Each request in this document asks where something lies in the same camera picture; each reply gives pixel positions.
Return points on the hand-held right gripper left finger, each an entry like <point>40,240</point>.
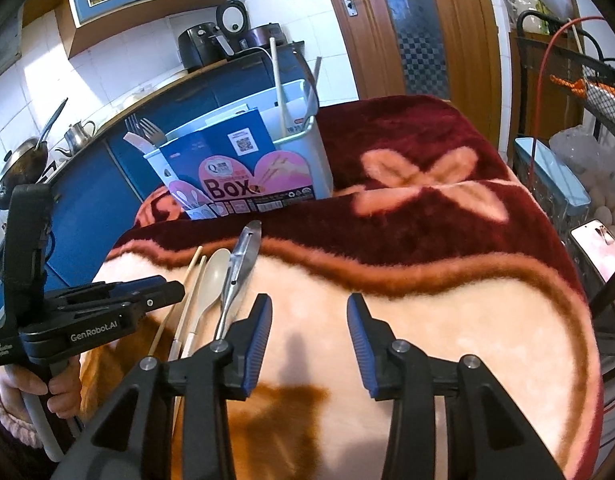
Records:
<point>257,345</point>

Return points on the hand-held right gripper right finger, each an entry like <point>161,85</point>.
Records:
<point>360,345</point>

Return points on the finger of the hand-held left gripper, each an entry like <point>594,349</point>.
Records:
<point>132,286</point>
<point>160,300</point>

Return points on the wooden chopstick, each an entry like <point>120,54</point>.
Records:
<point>278,85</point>
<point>190,305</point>
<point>180,295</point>

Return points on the beige spoon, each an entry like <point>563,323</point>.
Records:
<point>217,275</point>

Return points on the stainless steel knife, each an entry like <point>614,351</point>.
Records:
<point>242,265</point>

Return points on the light blue utensil holder box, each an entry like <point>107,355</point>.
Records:
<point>315,160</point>

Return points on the metal chopstick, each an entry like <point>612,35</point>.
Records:
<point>317,74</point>

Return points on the person's left hand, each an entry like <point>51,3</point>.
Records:
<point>64,390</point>

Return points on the dark steel wok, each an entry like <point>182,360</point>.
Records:
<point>22,165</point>

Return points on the blue kitchen base cabinet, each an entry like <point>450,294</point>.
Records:
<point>102,185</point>

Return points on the steel kettle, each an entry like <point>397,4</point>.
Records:
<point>77,137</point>

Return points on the red pink floral blanket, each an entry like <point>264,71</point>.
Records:
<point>437,240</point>

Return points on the blue pink cardboard packaging sleeve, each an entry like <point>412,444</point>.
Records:
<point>237,160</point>

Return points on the black air fryer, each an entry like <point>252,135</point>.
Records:
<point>197,47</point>

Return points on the smartphone with pink screen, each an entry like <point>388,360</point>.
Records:
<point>600,255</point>

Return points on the light blue plastic container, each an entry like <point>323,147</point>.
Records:
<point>552,175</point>

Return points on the rice cooker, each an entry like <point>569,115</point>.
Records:
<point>257,35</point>

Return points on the tray of eggs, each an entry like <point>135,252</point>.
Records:
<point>612,205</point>

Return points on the clear plastic bag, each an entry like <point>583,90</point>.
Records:
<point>575,150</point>

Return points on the wooden door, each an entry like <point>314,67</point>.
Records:
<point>437,25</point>

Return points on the orange net bag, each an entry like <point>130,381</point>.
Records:
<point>570,85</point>

